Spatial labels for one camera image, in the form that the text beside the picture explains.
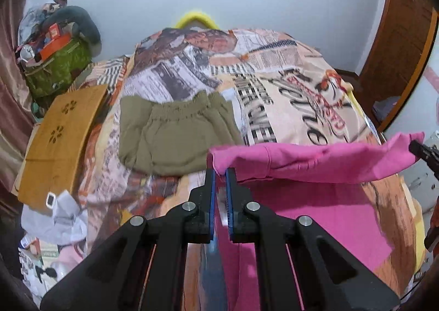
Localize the small red box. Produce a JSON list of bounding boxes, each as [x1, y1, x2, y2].
[[47, 23, 68, 38]]

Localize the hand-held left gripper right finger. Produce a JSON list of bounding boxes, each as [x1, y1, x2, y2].
[[224, 167, 400, 311]]

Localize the wooden lap board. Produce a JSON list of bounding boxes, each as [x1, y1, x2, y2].
[[17, 84, 109, 217]]

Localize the olive green pants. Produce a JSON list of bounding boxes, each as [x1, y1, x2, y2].
[[118, 89, 244, 176]]

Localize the wooden door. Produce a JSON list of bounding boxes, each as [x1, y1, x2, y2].
[[357, 0, 439, 133]]

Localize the green patterned bag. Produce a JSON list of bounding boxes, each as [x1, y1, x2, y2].
[[23, 37, 93, 99]]

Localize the grey neck pillow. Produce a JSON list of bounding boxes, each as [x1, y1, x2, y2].
[[44, 5, 102, 56]]

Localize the yellow pillow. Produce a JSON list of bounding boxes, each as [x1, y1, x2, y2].
[[175, 11, 220, 29]]

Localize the pink pants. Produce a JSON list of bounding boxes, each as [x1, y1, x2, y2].
[[207, 131, 426, 311]]

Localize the printed blanket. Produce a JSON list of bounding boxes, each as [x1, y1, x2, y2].
[[77, 27, 427, 311]]

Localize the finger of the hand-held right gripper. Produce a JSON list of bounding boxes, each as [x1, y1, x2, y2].
[[409, 140, 439, 179]]

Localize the orange container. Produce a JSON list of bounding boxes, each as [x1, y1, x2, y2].
[[34, 35, 74, 59]]

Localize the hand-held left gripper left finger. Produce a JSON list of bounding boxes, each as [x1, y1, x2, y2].
[[40, 167, 216, 311]]

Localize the pink brown curtain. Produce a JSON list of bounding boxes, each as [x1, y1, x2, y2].
[[0, 0, 45, 215]]

